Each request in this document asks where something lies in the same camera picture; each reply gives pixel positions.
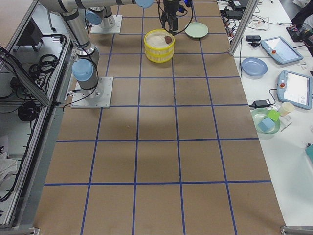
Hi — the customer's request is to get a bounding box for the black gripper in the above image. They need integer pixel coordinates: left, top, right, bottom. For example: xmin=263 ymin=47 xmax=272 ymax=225
xmin=163 ymin=0 xmax=180 ymax=36

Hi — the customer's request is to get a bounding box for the brown red bun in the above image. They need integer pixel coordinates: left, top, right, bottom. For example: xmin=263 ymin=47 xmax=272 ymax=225
xmin=164 ymin=36 xmax=172 ymax=44

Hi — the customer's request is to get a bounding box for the yellow steamer basket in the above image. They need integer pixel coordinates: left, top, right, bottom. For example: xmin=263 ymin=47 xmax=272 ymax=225
xmin=144 ymin=29 xmax=175 ymax=50
xmin=145 ymin=47 xmax=174 ymax=63

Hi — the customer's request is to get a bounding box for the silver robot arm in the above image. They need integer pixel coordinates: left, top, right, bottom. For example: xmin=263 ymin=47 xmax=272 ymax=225
xmin=40 ymin=0 xmax=154 ymax=91
xmin=85 ymin=0 xmax=184 ymax=35

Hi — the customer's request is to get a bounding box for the light green plate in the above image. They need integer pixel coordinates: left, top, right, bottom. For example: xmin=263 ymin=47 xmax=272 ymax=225
xmin=185 ymin=22 xmax=209 ymax=39

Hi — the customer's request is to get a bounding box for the blue plate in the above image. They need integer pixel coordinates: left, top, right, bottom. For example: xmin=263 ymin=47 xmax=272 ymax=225
xmin=241 ymin=57 xmax=268 ymax=78

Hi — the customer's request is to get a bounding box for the blue teach pendant upper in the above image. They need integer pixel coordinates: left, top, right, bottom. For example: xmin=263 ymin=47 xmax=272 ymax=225
xmin=260 ymin=36 xmax=303 ymax=64

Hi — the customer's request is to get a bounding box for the blue teach pendant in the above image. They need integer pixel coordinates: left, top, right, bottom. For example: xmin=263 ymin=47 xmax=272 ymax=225
xmin=277 ymin=70 xmax=313 ymax=110
xmin=260 ymin=36 xmax=303 ymax=64

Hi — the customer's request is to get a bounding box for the black power adapter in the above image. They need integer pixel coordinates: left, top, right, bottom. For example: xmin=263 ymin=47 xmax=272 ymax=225
xmin=251 ymin=99 xmax=272 ymax=108

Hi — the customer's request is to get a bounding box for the green block bowl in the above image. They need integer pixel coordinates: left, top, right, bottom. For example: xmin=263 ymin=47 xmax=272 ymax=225
xmin=251 ymin=108 xmax=280 ymax=134

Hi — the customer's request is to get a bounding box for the green cube block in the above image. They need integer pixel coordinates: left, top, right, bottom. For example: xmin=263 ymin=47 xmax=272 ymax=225
xmin=267 ymin=109 xmax=280 ymax=121

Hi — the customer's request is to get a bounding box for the blue cube block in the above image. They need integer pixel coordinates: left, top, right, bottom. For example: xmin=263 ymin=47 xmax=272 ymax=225
xmin=257 ymin=117 xmax=275 ymax=133

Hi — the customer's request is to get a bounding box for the blue teach pendant lower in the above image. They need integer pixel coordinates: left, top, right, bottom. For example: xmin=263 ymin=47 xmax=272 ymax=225
xmin=277 ymin=70 xmax=313 ymax=110

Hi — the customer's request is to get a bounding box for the paper cup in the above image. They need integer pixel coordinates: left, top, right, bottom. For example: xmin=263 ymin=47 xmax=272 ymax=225
xmin=278 ymin=102 xmax=295 ymax=117

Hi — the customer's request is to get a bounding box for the white crumpled cloth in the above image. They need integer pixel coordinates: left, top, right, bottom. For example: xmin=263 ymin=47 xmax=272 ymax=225
xmin=0 ymin=152 xmax=18 ymax=184

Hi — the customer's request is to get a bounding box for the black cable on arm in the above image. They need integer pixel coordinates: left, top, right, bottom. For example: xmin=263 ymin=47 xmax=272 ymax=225
xmin=157 ymin=0 xmax=194 ymax=35

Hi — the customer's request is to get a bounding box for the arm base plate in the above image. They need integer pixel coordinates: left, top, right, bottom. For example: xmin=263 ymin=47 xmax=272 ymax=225
xmin=70 ymin=77 xmax=113 ymax=108
xmin=90 ymin=15 xmax=123 ymax=34

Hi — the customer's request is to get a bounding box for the aluminium frame post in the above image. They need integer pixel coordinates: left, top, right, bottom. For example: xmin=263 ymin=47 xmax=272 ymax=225
xmin=228 ymin=0 xmax=258 ymax=56

